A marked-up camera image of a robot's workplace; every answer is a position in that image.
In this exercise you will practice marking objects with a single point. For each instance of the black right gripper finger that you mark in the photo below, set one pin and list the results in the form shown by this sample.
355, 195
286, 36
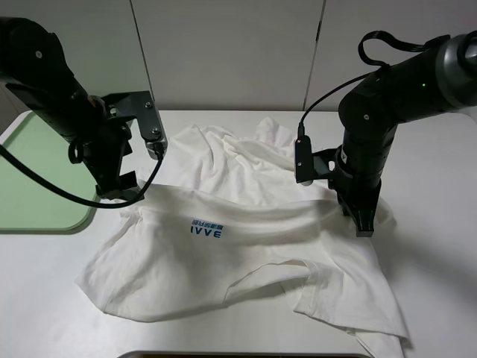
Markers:
364, 221

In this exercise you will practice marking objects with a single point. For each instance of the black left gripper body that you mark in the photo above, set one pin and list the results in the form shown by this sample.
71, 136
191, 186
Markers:
103, 144

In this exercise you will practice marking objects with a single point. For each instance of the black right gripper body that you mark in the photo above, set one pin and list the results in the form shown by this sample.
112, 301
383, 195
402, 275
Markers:
357, 180

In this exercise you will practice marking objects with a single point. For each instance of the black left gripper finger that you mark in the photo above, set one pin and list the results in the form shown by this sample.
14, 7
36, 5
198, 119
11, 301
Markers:
124, 189

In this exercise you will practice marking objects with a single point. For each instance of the white short sleeve shirt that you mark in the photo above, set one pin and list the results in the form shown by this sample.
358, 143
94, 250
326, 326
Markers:
227, 218

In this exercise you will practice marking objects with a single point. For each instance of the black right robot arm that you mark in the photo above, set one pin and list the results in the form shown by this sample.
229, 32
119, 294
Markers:
439, 78

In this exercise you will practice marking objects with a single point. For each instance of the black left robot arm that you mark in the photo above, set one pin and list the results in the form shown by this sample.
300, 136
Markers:
34, 69

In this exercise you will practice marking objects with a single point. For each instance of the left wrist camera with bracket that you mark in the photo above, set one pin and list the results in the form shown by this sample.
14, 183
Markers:
139, 105

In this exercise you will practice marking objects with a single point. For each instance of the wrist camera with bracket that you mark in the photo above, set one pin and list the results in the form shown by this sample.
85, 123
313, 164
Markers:
311, 166
139, 105

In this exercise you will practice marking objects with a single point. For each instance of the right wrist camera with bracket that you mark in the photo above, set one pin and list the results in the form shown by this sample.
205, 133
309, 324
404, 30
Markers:
311, 166

